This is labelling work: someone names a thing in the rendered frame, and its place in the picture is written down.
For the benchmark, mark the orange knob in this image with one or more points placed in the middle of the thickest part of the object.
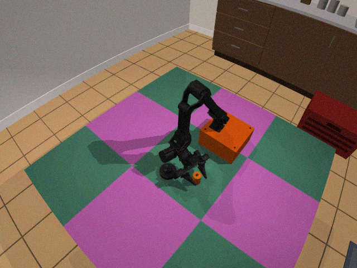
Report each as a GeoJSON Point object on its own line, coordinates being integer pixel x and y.
{"type": "Point", "coordinates": [196, 177]}

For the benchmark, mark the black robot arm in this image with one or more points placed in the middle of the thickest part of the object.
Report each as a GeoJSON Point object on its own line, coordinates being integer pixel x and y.
{"type": "Point", "coordinates": [182, 136]}

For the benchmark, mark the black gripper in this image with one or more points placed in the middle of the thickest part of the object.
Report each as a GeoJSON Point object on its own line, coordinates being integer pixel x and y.
{"type": "Point", "coordinates": [183, 172]}

